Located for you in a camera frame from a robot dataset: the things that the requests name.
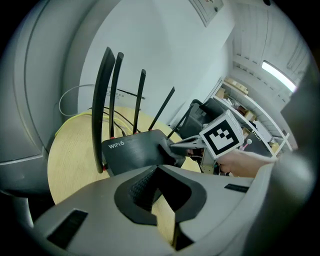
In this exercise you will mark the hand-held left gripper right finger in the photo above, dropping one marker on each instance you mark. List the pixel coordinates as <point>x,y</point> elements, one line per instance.
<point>220,200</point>

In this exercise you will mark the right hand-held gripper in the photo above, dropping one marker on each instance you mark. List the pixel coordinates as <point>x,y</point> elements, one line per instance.
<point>220,137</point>

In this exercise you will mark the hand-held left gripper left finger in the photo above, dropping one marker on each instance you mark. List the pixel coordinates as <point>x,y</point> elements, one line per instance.
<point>100,220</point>

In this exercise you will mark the black router with antennas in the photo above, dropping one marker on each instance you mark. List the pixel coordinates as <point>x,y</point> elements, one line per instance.
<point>140,150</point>

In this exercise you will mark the person's right forearm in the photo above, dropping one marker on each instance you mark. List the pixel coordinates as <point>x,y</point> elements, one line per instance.
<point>260,163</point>

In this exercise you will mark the person's right hand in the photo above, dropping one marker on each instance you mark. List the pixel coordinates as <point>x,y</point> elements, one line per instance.
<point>237,165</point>

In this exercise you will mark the black office chair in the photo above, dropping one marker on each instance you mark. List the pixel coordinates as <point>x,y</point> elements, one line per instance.
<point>192,120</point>

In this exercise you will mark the black monitor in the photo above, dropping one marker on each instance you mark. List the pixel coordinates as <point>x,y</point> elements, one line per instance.
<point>260,147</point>

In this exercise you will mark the round wooden side table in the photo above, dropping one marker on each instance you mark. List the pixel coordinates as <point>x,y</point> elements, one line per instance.
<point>75,155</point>

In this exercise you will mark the white shelving rack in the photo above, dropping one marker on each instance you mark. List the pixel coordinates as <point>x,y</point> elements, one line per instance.
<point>250,100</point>

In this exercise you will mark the long ceiling light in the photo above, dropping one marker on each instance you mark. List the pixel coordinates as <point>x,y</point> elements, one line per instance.
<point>277,73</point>

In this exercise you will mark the grey door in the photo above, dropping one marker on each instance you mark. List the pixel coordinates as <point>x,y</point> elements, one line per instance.
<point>25,100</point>

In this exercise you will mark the white wall sign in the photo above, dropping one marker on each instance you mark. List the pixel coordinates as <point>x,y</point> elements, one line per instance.
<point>120,94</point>

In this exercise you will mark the white electrical wall panel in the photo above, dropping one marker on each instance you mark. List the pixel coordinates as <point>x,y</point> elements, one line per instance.
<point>207,12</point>

